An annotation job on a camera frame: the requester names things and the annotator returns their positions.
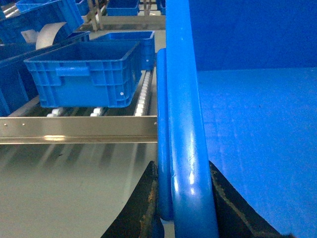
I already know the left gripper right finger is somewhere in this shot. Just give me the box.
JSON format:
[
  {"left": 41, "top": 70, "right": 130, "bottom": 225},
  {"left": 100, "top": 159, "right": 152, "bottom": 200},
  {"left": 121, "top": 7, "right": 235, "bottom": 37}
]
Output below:
[{"left": 209, "top": 162, "right": 282, "bottom": 238}]

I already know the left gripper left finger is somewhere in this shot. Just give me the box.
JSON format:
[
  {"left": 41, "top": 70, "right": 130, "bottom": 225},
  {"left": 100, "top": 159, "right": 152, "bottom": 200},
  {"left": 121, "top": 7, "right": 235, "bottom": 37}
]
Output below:
[{"left": 102, "top": 161, "right": 164, "bottom": 238}]

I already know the large blue plastic crate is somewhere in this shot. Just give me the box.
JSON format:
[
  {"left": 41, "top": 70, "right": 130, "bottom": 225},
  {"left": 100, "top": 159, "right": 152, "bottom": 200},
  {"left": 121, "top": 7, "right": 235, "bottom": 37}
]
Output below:
[{"left": 157, "top": 0, "right": 317, "bottom": 238}]

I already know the blue crate on roller shelf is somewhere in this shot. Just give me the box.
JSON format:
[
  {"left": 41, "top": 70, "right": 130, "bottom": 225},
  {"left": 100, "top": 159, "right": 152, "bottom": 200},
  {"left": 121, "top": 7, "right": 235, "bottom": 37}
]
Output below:
[{"left": 24, "top": 41, "right": 142, "bottom": 108}]

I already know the blue crate far left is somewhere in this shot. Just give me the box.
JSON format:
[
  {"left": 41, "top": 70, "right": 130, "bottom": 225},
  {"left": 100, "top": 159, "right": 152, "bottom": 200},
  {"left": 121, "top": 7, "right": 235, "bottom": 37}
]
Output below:
[{"left": 0, "top": 0, "right": 84, "bottom": 44}]

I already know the steel roller shelf rail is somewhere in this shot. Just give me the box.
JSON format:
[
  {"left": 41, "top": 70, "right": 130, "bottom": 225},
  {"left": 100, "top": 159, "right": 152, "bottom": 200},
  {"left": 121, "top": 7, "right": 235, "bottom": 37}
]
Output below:
[{"left": 0, "top": 116, "right": 158, "bottom": 144}]

